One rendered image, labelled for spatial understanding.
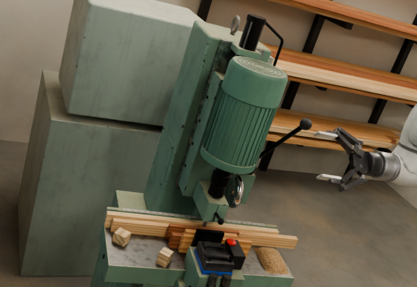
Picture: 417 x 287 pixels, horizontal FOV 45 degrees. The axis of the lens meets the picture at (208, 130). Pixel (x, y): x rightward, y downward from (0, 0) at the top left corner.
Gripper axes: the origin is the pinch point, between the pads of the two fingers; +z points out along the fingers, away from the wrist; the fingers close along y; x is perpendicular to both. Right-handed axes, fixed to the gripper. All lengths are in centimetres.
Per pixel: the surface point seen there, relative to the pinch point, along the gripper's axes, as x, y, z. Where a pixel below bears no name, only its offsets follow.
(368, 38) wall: -171, 196, -183
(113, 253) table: -29, -29, 53
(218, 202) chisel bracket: -21.5, -12.1, 23.7
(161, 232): -35, -20, 38
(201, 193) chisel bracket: -27.2, -8.3, 27.3
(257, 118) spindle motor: 4.1, 5.8, 23.4
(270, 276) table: -25.7, -32.6, 3.8
